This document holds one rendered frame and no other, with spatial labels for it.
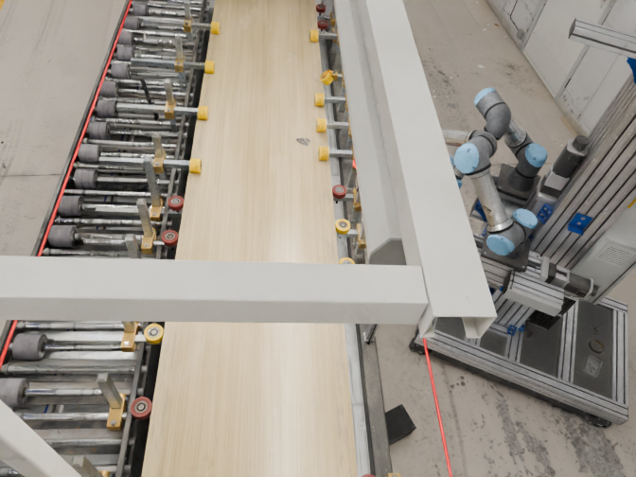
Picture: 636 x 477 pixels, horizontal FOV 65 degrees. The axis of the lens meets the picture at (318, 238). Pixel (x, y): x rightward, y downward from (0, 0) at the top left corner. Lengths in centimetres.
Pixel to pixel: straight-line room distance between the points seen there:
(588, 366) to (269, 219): 214
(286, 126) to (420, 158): 249
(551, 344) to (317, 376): 178
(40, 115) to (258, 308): 444
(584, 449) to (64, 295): 329
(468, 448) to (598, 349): 106
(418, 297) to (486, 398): 287
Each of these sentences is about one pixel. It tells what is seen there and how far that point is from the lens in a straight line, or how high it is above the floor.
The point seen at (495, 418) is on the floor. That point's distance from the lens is 337.
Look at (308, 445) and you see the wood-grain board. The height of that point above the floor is 90.
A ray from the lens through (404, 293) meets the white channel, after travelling 54.
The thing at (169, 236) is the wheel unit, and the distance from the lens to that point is 255.
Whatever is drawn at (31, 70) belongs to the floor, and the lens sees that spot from 543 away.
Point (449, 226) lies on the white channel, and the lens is 62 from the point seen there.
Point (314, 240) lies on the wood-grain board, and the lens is 255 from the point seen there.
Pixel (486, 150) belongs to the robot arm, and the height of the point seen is 153.
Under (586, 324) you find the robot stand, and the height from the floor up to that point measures 21.
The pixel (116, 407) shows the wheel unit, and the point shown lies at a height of 84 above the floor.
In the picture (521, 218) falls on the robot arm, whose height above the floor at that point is 127.
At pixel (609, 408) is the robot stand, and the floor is 23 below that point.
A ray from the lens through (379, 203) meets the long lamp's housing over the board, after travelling 73.
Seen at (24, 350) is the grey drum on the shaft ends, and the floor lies 84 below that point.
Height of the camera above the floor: 290
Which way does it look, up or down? 51 degrees down
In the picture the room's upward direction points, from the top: 10 degrees clockwise
